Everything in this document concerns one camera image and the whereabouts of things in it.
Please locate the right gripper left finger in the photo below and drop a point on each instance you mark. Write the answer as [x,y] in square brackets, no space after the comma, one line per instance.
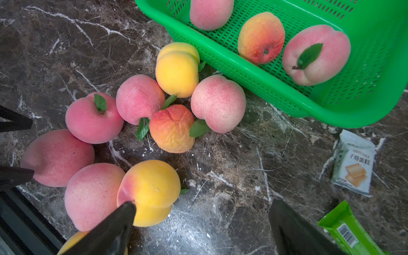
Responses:
[118,226]

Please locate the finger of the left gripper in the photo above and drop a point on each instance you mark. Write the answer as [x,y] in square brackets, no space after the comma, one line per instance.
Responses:
[14,176]
[15,121]

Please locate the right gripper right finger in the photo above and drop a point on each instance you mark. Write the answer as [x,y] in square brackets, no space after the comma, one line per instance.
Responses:
[294,235]

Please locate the yellow peach front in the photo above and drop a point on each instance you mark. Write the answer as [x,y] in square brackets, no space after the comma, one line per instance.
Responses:
[76,238]

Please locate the yellow peach near basket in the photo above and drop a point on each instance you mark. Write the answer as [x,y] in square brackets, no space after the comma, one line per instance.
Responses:
[177,69]

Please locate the green snack packet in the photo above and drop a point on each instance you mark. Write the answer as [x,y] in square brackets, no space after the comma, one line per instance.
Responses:
[349,234]

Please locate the yellow red peach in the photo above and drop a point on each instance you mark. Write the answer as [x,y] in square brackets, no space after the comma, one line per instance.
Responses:
[153,186]

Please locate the pink peach with leaf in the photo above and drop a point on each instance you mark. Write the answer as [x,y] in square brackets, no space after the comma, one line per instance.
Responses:
[88,124]

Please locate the white biscuit packet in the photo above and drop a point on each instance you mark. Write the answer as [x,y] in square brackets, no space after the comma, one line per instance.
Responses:
[354,161]

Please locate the orange wrinkled peach middle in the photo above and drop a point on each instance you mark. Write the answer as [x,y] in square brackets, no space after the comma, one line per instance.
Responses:
[170,129]

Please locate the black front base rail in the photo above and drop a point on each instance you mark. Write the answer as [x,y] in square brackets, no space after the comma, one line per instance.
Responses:
[24,229]

